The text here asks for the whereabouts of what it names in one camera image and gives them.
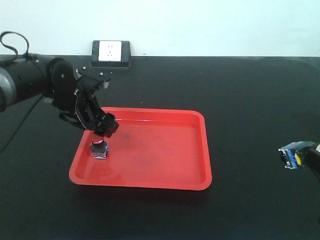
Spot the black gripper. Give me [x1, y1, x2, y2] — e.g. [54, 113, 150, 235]
[48, 57, 119, 138]

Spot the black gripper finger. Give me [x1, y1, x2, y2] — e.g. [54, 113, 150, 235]
[306, 148, 320, 181]

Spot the yellow mushroom push button switch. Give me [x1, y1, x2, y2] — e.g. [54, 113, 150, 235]
[278, 141, 320, 170]

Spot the red mushroom push button switch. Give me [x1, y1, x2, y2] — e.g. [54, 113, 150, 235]
[89, 134, 109, 160]

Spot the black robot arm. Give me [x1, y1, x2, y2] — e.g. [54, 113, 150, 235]
[0, 43, 119, 138]

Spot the red plastic tray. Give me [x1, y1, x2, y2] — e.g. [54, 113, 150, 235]
[69, 107, 213, 191]

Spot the white socket in black housing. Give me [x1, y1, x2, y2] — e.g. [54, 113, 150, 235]
[91, 40, 132, 68]

